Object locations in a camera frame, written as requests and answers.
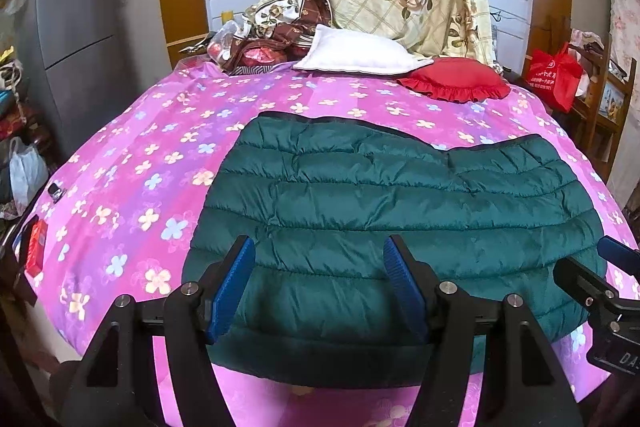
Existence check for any clear plastic bag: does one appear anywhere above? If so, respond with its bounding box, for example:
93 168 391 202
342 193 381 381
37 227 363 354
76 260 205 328
207 20 243 62

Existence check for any wooden shelf rack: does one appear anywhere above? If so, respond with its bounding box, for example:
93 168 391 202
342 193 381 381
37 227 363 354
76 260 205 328
570 42 638 180

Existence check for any white pillow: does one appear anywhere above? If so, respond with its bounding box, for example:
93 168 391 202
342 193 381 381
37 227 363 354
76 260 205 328
293 25 435 76

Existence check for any green puffer jacket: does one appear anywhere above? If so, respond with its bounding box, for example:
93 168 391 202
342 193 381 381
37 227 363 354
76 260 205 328
182 111 608 388

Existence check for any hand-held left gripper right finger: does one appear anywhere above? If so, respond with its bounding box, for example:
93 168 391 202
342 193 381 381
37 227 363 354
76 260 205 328
383 234 583 427

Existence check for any pink floral bedsheet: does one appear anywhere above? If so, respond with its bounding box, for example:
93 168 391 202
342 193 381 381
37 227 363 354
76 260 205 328
15 57 640 427

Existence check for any white plastic bag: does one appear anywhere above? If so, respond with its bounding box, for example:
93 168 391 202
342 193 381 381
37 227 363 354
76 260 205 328
10 137 49 214

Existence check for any grey refrigerator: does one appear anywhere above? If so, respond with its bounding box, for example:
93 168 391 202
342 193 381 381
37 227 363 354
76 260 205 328
15 0 168 162

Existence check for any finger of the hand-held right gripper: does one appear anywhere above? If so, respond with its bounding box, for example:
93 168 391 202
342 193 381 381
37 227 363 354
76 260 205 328
597 236 640 280

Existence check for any red shopping bag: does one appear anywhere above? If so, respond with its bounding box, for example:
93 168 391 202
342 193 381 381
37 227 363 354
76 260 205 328
525 42 583 112

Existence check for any floral curtain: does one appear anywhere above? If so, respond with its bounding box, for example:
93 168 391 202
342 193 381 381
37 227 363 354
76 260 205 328
607 0 640 208

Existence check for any red ruffled cushion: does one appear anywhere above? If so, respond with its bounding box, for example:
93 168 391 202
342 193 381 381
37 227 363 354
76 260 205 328
398 58 512 102

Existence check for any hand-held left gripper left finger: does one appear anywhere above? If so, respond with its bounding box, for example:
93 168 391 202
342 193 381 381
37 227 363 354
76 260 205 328
59 234 258 427

